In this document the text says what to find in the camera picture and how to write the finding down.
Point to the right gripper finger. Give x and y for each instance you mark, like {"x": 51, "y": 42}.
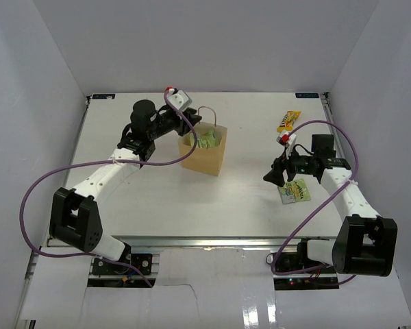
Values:
{"x": 276, "y": 177}
{"x": 280, "y": 163}

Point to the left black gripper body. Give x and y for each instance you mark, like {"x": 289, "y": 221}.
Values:
{"x": 166, "y": 123}

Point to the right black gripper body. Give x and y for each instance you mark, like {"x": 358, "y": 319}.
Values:
{"x": 300, "y": 164}

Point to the green mint sachet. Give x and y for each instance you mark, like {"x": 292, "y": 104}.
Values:
{"x": 206, "y": 139}
{"x": 294, "y": 192}

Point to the brown paper bag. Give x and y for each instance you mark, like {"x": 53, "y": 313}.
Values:
{"x": 207, "y": 161}

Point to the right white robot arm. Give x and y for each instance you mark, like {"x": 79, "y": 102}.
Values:
{"x": 365, "y": 244}

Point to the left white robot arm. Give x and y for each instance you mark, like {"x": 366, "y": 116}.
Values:
{"x": 75, "y": 218}

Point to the yellow candy bar far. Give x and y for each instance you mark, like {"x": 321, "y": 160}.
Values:
{"x": 288, "y": 121}

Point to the right blue corner label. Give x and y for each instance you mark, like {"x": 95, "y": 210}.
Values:
{"x": 307, "y": 95}

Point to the blue corner label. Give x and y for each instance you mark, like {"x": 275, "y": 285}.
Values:
{"x": 307, "y": 95}
{"x": 103, "y": 96}

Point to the left blue corner label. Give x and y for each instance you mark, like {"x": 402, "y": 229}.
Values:
{"x": 103, "y": 96}

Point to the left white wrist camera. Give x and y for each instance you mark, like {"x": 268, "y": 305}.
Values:
{"x": 177, "y": 99}

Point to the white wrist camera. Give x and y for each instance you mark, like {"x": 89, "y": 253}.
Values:
{"x": 177, "y": 99}
{"x": 287, "y": 140}

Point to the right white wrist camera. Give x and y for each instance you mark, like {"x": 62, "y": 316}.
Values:
{"x": 287, "y": 140}

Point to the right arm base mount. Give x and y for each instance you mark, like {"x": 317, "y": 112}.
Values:
{"x": 319, "y": 279}

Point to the aluminium front rail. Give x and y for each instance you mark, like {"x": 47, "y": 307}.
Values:
{"x": 202, "y": 241}

